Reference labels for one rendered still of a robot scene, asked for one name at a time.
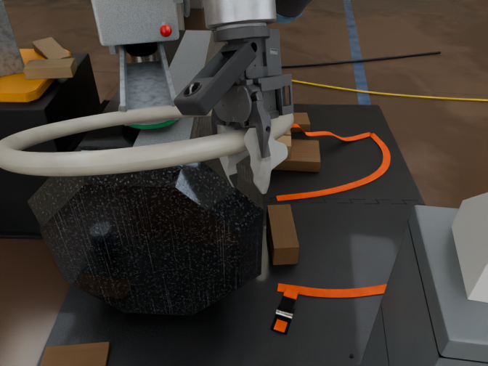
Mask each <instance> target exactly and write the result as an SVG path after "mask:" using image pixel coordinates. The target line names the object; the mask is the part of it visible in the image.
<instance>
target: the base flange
mask: <svg viewBox="0 0 488 366"><path fill-rule="evenodd" d="M19 50H20V53H21V56H22V59H23V62H24V65H26V64H27V62H28V61H29V60H45V58H43V57H42V56H41V55H40V54H38V53H36V52H35V51H34V49H19ZM54 80H55V78H46V79H31V80H26V77H25V74H24V73H17V74H13V75H9V76H2V77H0V102H30V101H33V100H35V99H39V98H40V96H41V95H42V94H43V93H44V92H45V91H46V90H47V88H48V87H49V86H50V85H51V84H52V82H53V81H54Z"/></svg>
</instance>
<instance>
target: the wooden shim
mask: <svg viewBox="0 0 488 366"><path fill-rule="evenodd" d="M109 349H110V342H101V343H83V344H73V345H64V346H46V348H45V351H44V355H43V358H42V361H41V365H40V366H107V358H108V354H109Z"/></svg>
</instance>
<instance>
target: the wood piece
mask: <svg viewBox="0 0 488 366"><path fill-rule="evenodd" d="M76 70H77V65H76V61H75V58H65V59H48V60H29V61H28V62H27V64H26V65H25V67H24V68H23V72H24V74H25V77H26V80H31V79H46V78H73V77H74V74H75V72H76Z"/></svg>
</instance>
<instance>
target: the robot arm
mask: <svg viewBox="0 0 488 366"><path fill-rule="evenodd" d="M311 1H312V0H203V7H204V13H205V20H206V27H207V29H211V30H216V31H214V32H213V34H214V41H215V42H227V41H228V44H225V45H224V46H223V47H222V48H221V49H220V50H219V51H218V52H217V53H216V54H215V55H214V56H213V57H212V58H211V60H210V61H209V62H208V63H207V64H206V65H205V66H204V67H203V69H202V70H201V71H200V72H199V73H198V74H197V75H196V76H195V77H194V78H193V79H192V80H191V82H189V83H188V84H187V85H186V86H185V88H184V89H183V90H182V91H181V92H180V93H179V94H178V95H177V96H176V98H175V99H174V104H175V105H176V107H177V109H178V110H179V112H180V113H181V114H182V115H208V114H209V112H210V111H211V110H212V112H211V129H212V133H213V135H215V134H221V133H225V132H228V131H234V130H238V129H243V127H246V126H249V127H250V128H249V129H248V131H247V132H246V134H245V136H244V141H245V146H246V147H247V149H248V150H246V151H243V152H239V153H235V154H233V155H228V156H224V157H220V158H219V159H220V161H221V164H222V166H223V169H224V171H225V174H226V175H227V178H228V180H229V182H230V184H231V185H232V187H237V169H236V163H238V162H240V161H241V160H242V159H243V158H245V157H246V156H248V155H249V154H250V157H251V168H252V171H253V183H254V184H255V186H256V187H257V189H258V190H259V192H260V193H261V194H265V193H267V190H268V187H269V182H270V175H271V171H272V169H274V168H275V167H276V166H278V165H279V164H280V163H282V162H283V161H284V160H285V159H286V158H287V156H288V149H287V147H286V145H285V144H283V143H281V142H278V141H276V140H275V139H274V137H273V134H272V129H271V119H274V118H279V116H281V115H287V114H291V113H293V90H292V78H291V74H286V75H283V74H282V68H281V56H280V34H279V29H269V26H268V25H267V24H271V23H289V22H292V21H294V20H295V19H296V18H297V17H300V16H301V15H302V13H303V12H304V9H305V8H306V6H307V5H308V4H309V3H310V2H311ZM285 86H289V98H290V105H288V106H286V99H285Z"/></svg>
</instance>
